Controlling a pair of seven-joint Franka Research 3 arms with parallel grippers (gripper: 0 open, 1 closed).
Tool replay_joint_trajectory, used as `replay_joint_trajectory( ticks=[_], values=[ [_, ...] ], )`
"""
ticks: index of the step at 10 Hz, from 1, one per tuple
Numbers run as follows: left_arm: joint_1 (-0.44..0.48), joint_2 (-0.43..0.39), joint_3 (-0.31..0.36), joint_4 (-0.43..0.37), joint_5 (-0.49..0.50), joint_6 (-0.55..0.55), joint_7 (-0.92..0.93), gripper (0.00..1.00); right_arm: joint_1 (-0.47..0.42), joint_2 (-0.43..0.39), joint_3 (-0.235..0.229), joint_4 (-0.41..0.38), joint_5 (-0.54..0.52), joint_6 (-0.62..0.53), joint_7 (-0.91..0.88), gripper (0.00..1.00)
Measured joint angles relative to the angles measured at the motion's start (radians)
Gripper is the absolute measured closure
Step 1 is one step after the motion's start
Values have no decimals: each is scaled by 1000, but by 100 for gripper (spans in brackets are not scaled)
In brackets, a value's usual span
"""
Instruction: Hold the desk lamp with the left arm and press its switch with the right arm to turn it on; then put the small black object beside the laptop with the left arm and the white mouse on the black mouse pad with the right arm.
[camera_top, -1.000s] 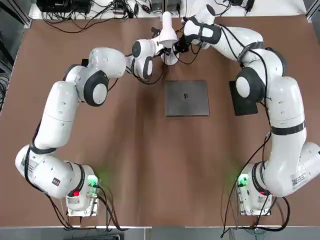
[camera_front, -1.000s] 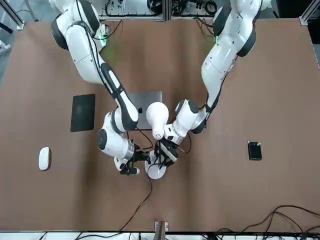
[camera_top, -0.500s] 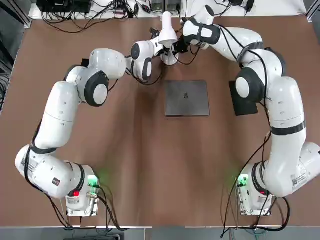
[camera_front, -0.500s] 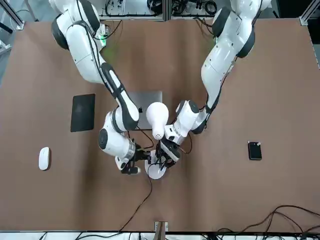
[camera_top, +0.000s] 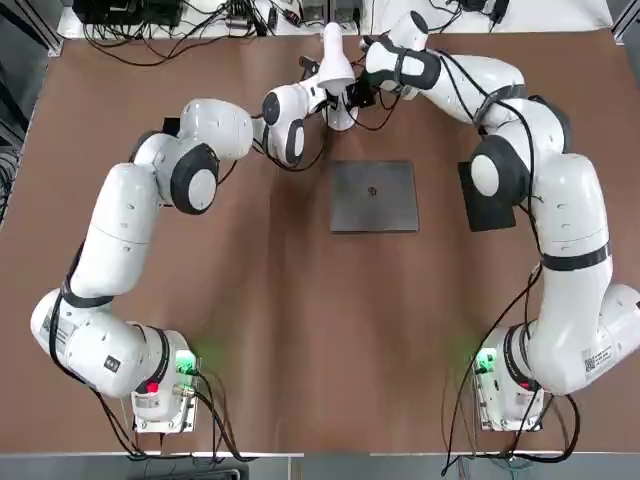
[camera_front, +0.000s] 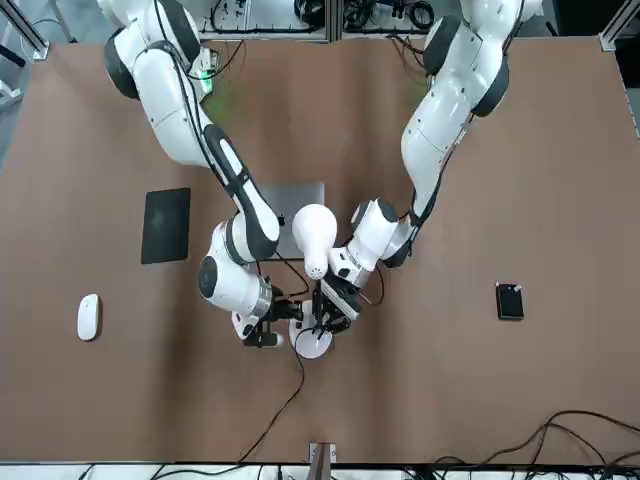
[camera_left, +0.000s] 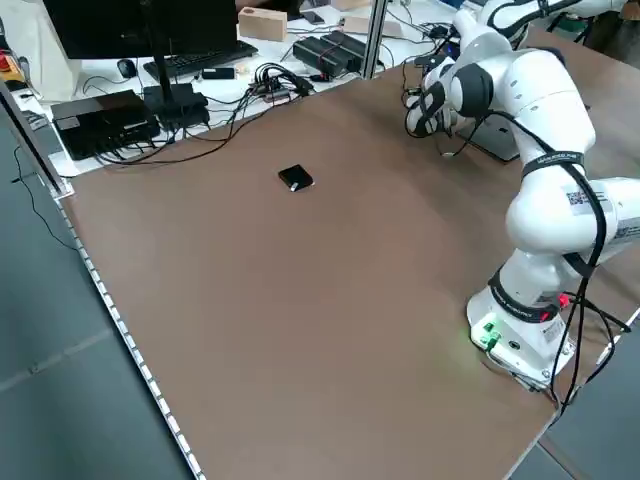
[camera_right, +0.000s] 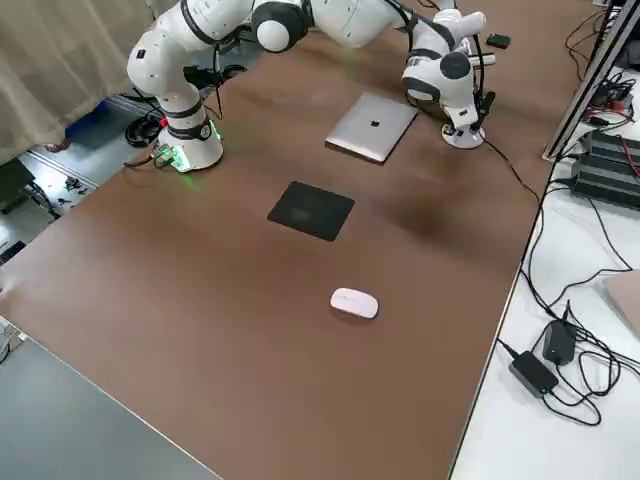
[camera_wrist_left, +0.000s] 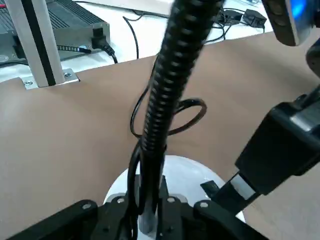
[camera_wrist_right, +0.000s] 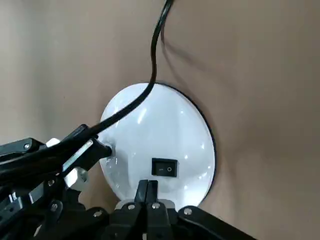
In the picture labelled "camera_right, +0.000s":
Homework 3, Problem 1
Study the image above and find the white desk lamp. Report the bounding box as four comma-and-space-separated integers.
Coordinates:
432, 8, 487, 150

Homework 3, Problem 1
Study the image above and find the white computer mouse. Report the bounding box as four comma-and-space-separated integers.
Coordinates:
329, 287, 380, 320

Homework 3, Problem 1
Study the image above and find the grey closed laptop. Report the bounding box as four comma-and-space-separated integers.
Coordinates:
324, 91, 420, 166

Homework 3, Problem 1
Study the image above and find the black mouse pad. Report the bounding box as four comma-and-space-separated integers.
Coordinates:
266, 180, 356, 244

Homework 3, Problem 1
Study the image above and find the finned power supply box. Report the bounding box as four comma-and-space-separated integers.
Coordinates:
572, 154, 640, 207
579, 127, 640, 169

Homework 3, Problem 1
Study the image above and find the black usb hub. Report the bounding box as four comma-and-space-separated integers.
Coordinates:
589, 74, 636, 124

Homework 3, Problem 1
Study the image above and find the black power adapter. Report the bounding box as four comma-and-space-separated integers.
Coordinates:
542, 319, 577, 366

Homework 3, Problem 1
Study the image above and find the black adapter with blue light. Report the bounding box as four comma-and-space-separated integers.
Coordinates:
508, 350, 560, 399

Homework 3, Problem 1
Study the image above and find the blue plastic crate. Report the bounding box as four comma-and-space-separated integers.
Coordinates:
63, 97, 110, 137

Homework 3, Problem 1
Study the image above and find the beige curtain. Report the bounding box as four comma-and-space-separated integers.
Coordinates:
0, 0, 174, 166

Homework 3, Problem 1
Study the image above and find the black lamp cable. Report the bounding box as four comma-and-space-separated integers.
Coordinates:
479, 135, 556, 319

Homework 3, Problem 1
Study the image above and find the aluminium frame post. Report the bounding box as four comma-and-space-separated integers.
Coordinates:
542, 0, 640, 162

